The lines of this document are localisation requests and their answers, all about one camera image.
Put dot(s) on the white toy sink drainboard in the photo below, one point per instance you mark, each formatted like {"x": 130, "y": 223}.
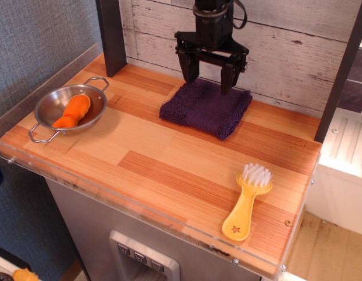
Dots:
{"x": 342, "y": 147}

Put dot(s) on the yellow brush with white bristles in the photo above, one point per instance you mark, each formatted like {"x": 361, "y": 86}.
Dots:
{"x": 254, "y": 180}

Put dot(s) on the dark left shelf post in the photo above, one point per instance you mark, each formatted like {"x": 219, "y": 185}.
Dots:
{"x": 110, "y": 24}

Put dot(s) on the silver dispenser panel with buttons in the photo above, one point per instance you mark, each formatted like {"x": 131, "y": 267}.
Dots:
{"x": 137, "y": 261}

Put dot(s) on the clear acrylic counter guard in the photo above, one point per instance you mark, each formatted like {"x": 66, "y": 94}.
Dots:
{"x": 186, "y": 186}

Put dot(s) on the dark shelf post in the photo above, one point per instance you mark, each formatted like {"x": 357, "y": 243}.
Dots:
{"x": 110, "y": 24}
{"x": 341, "y": 78}

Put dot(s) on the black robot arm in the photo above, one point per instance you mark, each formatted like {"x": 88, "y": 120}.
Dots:
{"x": 217, "y": 6}

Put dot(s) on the orange plush toy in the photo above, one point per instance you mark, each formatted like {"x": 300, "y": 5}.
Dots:
{"x": 75, "y": 110}

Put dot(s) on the dark right shelf post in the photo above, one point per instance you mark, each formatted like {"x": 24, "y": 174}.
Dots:
{"x": 341, "y": 78}

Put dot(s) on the orange object at bottom left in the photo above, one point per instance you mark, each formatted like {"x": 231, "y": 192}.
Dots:
{"x": 24, "y": 275}

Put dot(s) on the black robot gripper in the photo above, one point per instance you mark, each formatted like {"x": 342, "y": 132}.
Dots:
{"x": 212, "y": 42}

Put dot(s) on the purple cloth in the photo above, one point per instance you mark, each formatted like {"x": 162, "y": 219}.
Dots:
{"x": 202, "y": 106}

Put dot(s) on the steel bowl with wire handles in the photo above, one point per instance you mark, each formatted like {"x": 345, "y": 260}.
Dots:
{"x": 50, "y": 107}

